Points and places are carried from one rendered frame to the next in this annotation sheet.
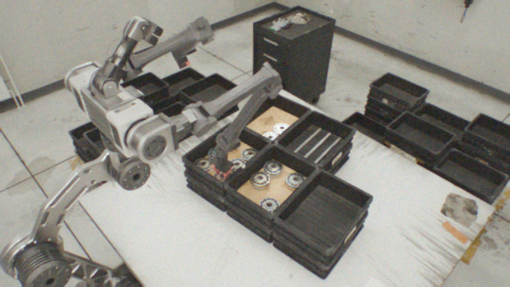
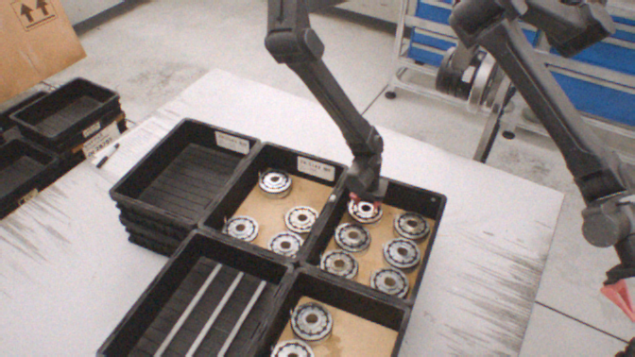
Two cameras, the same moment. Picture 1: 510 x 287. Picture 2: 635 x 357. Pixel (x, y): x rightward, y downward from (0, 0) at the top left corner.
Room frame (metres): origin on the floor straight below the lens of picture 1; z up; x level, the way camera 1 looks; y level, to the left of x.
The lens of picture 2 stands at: (2.26, -0.27, 1.92)
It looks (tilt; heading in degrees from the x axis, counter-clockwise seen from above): 45 degrees down; 163
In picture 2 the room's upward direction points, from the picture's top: 2 degrees clockwise
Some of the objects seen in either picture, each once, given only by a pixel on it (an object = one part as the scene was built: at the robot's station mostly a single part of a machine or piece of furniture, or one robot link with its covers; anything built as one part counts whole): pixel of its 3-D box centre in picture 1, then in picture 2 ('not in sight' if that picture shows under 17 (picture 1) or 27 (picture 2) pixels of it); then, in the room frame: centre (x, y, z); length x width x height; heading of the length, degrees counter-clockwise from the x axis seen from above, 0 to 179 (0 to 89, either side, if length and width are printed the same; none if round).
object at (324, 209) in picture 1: (323, 215); (192, 179); (1.13, -0.32, 0.87); 0.40 x 0.30 x 0.11; 141
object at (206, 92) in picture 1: (210, 110); not in sight; (2.61, 0.38, 0.37); 0.40 x 0.30 x 0.45; 134
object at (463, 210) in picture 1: (461, 207); not in sight; (1.32, -1.10, 0.71); 0.22 x 0.19 x 0.01; 134
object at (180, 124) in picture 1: (176, 127); not in sight; (1.04, 0.28, 1.45); 0.09 x 0.08 x 0.12; 44
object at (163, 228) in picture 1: (282, 242); (262, 311); (1.33, -0.17, 0.35); 1.60 x 1.60 x 0.70; 44
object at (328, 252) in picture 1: (325, 208); (189, 167); (1.13, -0.32, 0.92); 0.40 x 0.30 x 0.02; 141
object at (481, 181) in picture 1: (461, 188); not in sight; (1.81, -1.45, 0.31); 0.40 x 0.30 x 0.34; 44
